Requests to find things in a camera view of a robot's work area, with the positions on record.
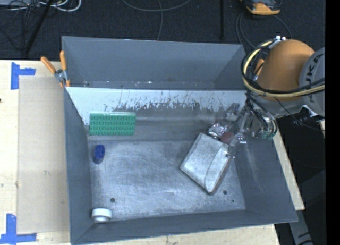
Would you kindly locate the green studded flat block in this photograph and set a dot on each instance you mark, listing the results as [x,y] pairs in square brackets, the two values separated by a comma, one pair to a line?
[112,123]

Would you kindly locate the crumpled silver foil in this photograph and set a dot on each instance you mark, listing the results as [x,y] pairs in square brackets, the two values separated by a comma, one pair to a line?
[217,130]

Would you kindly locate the grey white flat pouch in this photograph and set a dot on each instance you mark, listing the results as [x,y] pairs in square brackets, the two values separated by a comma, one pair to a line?
[204,162]

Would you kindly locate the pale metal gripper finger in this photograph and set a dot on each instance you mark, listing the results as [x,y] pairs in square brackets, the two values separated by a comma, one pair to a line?
[232,111]
[233,147]

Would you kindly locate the white tape roll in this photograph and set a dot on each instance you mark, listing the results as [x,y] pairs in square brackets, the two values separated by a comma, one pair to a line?
[101,214]

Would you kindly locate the grey metal bin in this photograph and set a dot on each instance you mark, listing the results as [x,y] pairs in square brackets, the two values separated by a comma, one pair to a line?
[159,175]

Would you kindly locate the blue small cylinder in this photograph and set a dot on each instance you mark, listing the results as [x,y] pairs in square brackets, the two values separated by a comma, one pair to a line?
[98,153]

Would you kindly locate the red-brown small block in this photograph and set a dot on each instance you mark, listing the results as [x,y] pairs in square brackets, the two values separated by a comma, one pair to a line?
[227,137]

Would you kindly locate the pale cardboard board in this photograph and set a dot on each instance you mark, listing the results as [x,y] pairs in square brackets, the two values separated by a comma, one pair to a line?
[40,159]

